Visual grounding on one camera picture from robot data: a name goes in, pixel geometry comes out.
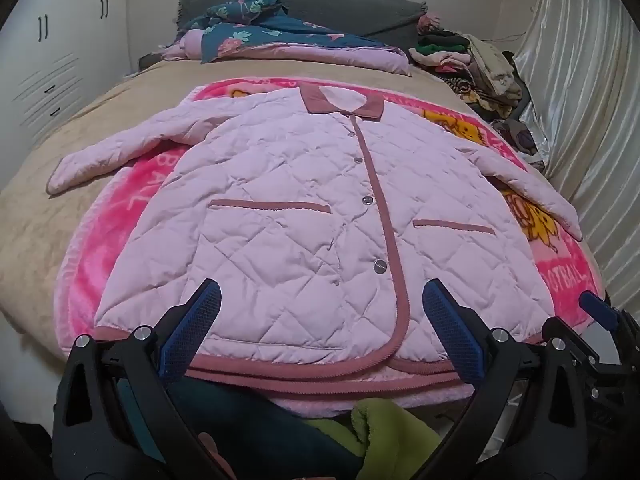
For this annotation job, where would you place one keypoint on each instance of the dark bedside object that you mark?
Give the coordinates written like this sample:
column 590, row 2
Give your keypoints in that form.
column 150, row 60

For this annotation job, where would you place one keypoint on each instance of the grey bed headboard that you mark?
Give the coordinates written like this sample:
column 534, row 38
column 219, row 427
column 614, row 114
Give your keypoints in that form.
column 325, row 5

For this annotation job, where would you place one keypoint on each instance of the green cloth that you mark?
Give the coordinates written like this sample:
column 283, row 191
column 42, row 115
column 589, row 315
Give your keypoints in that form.
column 385, row 435

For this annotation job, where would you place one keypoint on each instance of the white satin curtain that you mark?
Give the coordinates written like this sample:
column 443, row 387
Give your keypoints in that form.
column 585, row 110

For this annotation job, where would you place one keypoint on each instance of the blue floral quilt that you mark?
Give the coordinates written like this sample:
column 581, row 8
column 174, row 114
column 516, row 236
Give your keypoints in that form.
column 280, row 37

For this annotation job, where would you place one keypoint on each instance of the pile of folded clothes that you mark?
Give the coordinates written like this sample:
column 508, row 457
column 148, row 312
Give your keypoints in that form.
column 475, row 70

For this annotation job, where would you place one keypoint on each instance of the white wardrobe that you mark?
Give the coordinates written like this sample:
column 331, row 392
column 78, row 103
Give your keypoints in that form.
column 55, row 55

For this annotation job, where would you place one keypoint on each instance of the beige bedspread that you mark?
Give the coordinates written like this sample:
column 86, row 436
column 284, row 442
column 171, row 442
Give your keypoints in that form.
column 75, row 125

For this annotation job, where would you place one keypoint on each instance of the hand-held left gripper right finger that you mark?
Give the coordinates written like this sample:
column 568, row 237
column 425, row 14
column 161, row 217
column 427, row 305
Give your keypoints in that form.
column 452, row 332

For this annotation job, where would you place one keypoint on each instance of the pink printed blanket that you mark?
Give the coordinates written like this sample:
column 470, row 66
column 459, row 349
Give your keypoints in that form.
column 555, row 265

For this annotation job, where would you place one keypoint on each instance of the dark teal garment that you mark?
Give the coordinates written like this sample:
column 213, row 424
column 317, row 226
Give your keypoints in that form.
column 260, row 430

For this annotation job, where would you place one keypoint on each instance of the white bag of clothes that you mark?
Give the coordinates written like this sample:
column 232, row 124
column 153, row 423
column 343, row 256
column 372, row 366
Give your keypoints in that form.
column 517, row 137

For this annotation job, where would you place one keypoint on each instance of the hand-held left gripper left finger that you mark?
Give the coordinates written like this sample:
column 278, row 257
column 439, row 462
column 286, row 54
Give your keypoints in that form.
column 192, row 330

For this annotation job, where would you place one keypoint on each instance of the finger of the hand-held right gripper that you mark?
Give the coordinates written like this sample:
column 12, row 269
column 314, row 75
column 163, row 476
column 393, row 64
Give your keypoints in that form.
column 575, row 337
column 597, row 307

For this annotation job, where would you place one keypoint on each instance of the pink quilted jacket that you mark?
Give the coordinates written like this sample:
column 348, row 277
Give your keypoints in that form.
column 280, row 220

